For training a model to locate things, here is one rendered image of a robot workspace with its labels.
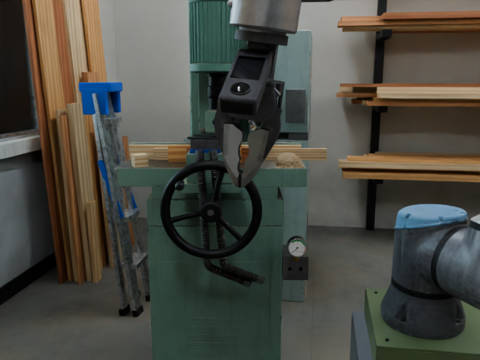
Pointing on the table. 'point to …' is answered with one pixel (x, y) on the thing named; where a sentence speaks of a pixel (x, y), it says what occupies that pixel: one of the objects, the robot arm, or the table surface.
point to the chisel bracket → (210, 121)
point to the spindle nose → (216, 79)
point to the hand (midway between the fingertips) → (240, 180)
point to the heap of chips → (288, 161)
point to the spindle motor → (211, 36)
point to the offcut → (139, 160)
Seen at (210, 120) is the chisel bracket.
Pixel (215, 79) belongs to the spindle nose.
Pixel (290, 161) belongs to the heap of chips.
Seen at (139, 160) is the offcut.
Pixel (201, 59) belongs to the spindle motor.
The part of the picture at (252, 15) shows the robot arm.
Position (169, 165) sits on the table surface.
